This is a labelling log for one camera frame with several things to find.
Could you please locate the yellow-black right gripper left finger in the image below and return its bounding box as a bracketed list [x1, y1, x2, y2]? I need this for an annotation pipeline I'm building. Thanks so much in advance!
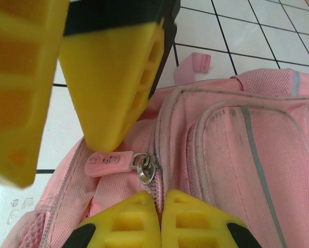
[62, 191, 162, 248]

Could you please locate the pink backpack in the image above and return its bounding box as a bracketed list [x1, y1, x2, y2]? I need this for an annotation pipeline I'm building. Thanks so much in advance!
[1, 53, 309, 248]

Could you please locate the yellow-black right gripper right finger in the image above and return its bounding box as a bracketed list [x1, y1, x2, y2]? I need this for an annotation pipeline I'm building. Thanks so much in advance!
[161, 189, 259, 248]

